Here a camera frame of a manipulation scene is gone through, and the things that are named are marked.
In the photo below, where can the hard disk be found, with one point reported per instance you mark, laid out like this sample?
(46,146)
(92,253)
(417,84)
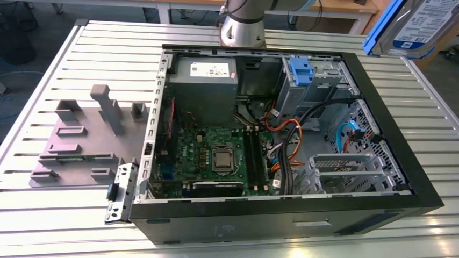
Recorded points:
(419,27)

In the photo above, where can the grey parts rack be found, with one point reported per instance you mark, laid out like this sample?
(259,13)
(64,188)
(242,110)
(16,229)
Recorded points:
(96,150)

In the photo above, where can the black RAM slot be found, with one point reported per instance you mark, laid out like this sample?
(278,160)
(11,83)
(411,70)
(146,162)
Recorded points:
(261,156)
(251,156)

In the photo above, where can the green RAM stick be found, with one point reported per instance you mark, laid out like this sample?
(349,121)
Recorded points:
(76,159)

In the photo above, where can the blue plastic drive latch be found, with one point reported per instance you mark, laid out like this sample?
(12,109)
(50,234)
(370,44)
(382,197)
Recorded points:
(301,71)

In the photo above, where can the silver CPU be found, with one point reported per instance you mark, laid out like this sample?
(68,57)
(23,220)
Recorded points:
(223,160)

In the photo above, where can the black graphics card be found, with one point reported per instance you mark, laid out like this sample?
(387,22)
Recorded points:
(215,188)

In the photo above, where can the black case fan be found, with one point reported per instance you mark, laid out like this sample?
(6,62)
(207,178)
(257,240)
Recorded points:
(166,129)

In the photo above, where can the metal card retention bracket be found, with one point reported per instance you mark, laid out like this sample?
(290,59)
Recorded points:
(123,188)

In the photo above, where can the black open PC case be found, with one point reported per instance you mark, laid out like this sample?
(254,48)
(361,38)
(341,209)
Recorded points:
(251,220)

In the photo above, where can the wooden cabinet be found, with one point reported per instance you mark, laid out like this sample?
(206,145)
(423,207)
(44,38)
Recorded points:
(445,51)

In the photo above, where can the grey power supply unit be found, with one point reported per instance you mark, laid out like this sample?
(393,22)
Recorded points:
(205,102)

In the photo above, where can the wooden desk white frame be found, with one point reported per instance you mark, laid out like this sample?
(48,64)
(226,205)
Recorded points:
(341,9)

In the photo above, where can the CPU socket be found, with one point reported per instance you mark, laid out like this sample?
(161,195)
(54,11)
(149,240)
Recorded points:
(213,161)

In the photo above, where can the black office chair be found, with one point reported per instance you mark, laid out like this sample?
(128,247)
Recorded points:
(14,48)

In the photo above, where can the green motherboard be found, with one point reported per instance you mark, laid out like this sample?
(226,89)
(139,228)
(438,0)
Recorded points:
(190,142)

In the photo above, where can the metal disk bay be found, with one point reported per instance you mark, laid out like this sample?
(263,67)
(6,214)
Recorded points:
(345,160)

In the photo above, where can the metal drive cage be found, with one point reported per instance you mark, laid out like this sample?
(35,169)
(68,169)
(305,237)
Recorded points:
(315,91)

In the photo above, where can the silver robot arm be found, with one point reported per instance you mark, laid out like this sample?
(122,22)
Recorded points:
(241,29)

